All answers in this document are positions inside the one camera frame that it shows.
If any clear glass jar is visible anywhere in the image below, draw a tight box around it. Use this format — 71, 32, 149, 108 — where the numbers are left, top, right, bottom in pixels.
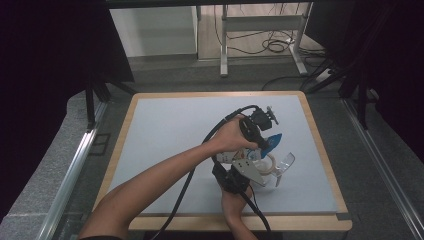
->
251, 152, 296, 188

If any white cabinet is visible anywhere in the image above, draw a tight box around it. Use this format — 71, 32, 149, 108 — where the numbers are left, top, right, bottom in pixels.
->
109, 5, 200, 59

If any coiled black floor cable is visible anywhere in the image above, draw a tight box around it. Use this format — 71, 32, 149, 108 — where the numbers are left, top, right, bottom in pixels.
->
261, 37, 296, 55

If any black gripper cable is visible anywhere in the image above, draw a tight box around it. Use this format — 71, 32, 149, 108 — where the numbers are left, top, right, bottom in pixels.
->
151, 104, 262, 240
237, 185, 273, 240

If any black curtain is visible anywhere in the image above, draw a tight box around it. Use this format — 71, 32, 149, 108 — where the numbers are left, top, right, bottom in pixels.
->
0, 0, 135, 221
305, 0, 424, 163

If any black floor bracket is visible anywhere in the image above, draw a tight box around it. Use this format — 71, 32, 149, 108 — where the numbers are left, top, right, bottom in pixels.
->
88, 133, 112, 157

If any white metal desk frame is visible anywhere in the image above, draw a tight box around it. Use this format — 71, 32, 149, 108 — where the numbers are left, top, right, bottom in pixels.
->
219, 2, 310, 78

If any black metal stand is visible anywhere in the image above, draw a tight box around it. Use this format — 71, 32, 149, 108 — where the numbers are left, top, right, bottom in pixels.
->
299, 6, 379, 132

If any person's left hand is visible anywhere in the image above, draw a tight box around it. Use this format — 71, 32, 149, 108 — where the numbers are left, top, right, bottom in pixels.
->
212, 114, 260, 155

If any person's right hand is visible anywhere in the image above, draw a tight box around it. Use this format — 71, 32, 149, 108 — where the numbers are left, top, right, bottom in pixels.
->
221, 187, 254, 228

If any white and blue pouch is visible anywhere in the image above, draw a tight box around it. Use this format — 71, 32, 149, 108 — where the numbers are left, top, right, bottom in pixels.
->
216, 133, 284, 165

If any aluminium floor rail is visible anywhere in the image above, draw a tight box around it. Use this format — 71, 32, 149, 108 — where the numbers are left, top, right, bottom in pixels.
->
341, 98, 424, 240
34, 101, 108, 240

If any wooden table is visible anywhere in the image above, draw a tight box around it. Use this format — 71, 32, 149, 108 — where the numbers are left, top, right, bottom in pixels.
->
93, 90, 353, 233

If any white power strip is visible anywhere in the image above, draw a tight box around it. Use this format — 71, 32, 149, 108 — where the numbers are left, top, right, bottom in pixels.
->
313, 68, 335, 84

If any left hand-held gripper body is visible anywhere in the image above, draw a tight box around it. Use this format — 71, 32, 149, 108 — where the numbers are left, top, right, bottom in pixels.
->
239, 105, 279, 144

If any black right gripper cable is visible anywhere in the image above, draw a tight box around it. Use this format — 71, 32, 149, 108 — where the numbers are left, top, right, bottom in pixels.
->
237, 185, 273, 240

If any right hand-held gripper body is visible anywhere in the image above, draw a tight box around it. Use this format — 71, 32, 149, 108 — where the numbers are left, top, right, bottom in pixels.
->
212, 159, 267, 195

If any pale grey table mat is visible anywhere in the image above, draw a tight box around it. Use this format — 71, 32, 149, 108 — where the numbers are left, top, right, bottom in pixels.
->
108, 94, 339, 216

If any black tripod stand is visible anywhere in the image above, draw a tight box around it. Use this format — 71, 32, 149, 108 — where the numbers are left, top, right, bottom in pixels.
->
84, 73, 137, 132

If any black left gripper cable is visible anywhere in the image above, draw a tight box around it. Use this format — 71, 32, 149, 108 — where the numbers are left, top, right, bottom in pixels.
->
151, 104, 262, 240

